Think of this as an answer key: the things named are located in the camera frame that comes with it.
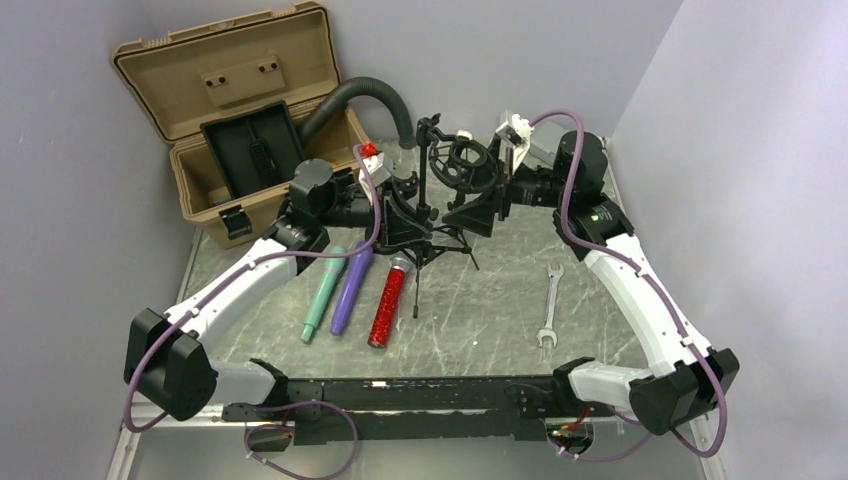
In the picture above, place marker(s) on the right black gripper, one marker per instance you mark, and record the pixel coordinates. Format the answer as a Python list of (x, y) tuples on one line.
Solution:
[(476, 216)]

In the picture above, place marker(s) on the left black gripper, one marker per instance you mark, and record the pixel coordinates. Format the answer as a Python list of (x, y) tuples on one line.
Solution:
[(392, 234)]

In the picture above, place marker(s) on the black round-base mic stand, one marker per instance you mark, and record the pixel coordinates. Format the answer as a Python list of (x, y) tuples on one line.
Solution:
[(399, 226)]

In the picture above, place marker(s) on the purple microphone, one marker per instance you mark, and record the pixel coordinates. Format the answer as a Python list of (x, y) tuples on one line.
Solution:
[(355, 272)]

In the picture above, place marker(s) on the black tripod shock-mount stand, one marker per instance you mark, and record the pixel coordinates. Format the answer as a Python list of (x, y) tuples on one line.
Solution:
[(448, 165)]

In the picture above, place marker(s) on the mint green microphone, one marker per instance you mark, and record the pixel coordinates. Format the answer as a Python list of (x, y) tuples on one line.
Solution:
[(333, 267)]

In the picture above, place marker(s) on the red microphone silver grille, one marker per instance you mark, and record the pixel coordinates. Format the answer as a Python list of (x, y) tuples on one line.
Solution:
[(386, 310)]

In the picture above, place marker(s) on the black tripod mic stand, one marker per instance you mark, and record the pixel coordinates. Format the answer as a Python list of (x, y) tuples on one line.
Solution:
[(448, 239)]

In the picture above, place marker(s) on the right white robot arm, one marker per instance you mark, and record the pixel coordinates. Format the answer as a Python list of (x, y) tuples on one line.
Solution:
[(686, 377)]

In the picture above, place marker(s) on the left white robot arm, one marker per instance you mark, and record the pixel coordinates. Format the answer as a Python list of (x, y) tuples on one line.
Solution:
[(167, 358)]

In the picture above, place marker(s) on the silver open-end wrench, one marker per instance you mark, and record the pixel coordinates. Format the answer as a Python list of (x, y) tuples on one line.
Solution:
[(546, 332)]

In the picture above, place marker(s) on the grey rectangular block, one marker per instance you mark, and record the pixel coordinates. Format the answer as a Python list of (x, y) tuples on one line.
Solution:
[(546, 140)]

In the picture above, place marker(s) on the black tray in case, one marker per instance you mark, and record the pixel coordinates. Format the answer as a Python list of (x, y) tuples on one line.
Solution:
[(256, 150)]

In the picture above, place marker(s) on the tan plastic tool case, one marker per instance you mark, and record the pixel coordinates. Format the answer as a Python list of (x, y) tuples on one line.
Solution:
[(226, 69)]

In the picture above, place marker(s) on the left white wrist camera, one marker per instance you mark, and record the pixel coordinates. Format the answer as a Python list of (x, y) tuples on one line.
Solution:
[(377, 165)]

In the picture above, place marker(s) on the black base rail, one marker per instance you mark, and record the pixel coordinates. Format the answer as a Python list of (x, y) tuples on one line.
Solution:
[(323, 410)]

